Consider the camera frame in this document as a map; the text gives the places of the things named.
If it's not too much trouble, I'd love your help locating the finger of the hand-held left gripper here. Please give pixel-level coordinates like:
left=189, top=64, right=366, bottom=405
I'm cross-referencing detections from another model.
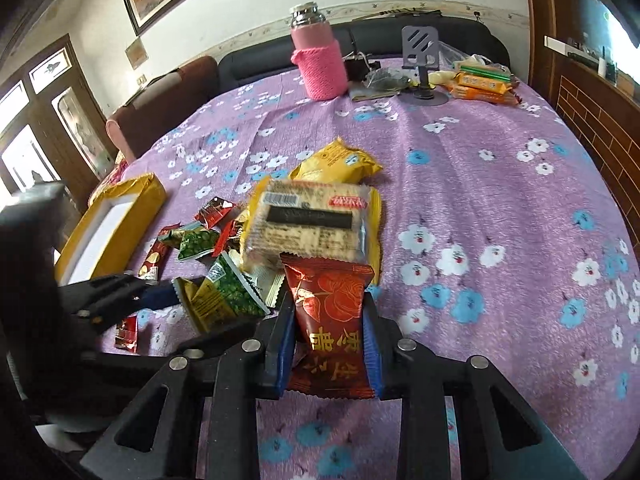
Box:
left=59, top=270, right=182, bottom=333
left=80, top=319, right=273, bottom=377

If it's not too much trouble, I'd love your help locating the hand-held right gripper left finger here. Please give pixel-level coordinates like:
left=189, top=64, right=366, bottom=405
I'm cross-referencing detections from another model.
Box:
left=80, top=291, right=297, bottom=480

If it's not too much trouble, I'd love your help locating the yellow cracker bag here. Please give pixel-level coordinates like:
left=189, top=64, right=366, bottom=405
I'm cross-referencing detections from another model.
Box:
left=289, top=136, right=384, bottom=187

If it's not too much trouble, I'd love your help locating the brown wooden cabinet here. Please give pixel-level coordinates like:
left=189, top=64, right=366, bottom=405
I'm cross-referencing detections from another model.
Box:
left=521, top=0, right=640, bottom=223

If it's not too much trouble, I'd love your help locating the orange biscuit pack green stripe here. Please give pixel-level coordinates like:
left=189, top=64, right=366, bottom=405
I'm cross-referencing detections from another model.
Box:
left=452, top=59, right=522, bottom=94

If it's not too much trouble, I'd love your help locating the wooden door with glass panes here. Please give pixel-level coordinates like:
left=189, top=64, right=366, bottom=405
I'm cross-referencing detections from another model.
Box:
left=0, top=34, right=117, bottom=206

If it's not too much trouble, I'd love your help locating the pink flask with knitted sleeve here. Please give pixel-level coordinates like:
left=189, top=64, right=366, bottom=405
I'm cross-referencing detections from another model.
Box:
left=290, top=3, right=349, bottom=101

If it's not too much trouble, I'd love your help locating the black clip device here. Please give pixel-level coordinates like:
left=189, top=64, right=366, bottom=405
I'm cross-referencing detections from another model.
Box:
left=345, top=30, right=382, bottom=82

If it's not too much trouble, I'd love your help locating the small wall picture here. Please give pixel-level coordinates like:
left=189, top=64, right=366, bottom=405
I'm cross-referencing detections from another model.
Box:
left=124, top=40, right=147, bottom=69

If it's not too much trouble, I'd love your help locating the grey notebook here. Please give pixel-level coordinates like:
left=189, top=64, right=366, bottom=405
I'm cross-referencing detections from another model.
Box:
left=348, top=82, right=402, bottom=103

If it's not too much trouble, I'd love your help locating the yellow cardboard box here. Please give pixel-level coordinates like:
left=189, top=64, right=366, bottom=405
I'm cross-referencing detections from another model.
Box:
left=54, top=172, right=167, bottom=287

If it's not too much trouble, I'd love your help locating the black sofa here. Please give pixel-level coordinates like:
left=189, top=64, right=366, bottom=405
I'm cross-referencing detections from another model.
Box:
left=217, top=15, right=512, bottom=95

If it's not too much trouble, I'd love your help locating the green pea snack packet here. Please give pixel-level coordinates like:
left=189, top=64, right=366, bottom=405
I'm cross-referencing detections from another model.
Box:
left=171, top=251, right=272, bottom=334

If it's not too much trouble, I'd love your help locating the red rose-print snack packet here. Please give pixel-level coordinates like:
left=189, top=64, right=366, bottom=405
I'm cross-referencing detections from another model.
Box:
left=279, top=254, right=377, bottom=400

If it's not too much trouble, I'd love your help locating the clear bag of dark snacks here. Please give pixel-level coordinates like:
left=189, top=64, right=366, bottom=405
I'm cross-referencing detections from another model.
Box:
left=363, top=67, right=417, bottom=93

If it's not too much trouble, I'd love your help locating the small green pea packet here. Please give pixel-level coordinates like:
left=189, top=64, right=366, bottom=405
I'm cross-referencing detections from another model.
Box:
left=177, top=227, right=222, bottom=262

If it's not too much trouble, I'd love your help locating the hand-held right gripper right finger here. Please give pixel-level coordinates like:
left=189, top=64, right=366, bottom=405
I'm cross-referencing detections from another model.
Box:
left=362, top=291, right=587, bottom=480

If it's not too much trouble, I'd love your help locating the grey phone stand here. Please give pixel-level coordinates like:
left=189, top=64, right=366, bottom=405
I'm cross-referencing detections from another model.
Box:
left=400, top=25, right=450, bottom=107

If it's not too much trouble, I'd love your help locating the purple floral tablecloth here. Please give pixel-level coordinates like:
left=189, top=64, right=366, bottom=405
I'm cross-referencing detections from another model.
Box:
left=87, top=52, right=640, bottom=480

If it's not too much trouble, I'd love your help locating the brown armchair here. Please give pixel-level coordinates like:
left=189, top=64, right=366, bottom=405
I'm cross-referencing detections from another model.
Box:
left=105, top=55, right=221, bottom=162

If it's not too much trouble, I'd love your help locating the seaweed rice cracker pack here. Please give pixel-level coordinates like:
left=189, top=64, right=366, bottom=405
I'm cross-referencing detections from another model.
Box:
left=239, top=177, right=385, bottom=267

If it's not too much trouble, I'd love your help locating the small red snack packet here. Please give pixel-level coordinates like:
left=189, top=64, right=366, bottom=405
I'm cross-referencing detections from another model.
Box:
left=194, top=195, right=237, bottom=229
left=114, top=315, right=140, bottom=355
left=157, top=224, right=185, bottom=249
left=214, top=217, right=243, bottom=257

